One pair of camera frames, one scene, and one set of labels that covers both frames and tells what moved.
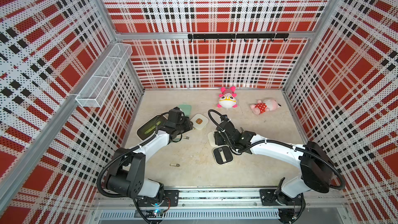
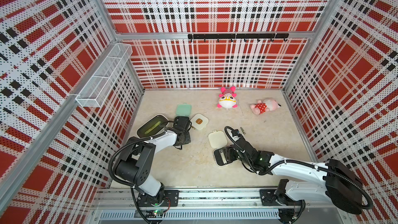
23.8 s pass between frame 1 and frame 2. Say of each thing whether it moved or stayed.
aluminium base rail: stayed
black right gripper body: moved
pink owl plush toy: stayed
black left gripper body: moved
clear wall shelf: stayed
